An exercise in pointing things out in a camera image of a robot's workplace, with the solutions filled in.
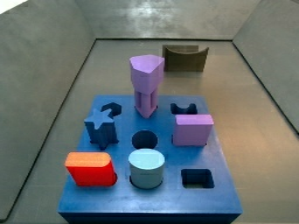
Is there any purple rectangular block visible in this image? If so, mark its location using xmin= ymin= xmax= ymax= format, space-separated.
xmin=173 ymin=114 xmax=214 ymax=146

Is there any dark blue star block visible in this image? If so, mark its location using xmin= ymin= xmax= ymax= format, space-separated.
xmin=84 ymin=108 xmax=118 ymax=150

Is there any tall purple pentagon block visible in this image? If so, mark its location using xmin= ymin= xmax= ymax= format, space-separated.
xmin=130 ymin=54 xmax=165 ymax=118

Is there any light blue cylinder block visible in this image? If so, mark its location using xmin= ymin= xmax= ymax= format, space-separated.
xmin=129 ymin=148 xmax=165 ymax=189

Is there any black curved holder stand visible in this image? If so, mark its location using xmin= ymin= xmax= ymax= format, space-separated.
xmin=163 ymin=45 xmax=210 ymax=72

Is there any blue shape sorter base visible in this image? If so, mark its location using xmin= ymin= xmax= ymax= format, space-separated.
xmin=58 ymin=95 xmax=243 ymax=224

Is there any red rounded block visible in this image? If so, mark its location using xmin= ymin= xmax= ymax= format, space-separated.
xmin=64 ymin=151 xmax=118 ymax=186

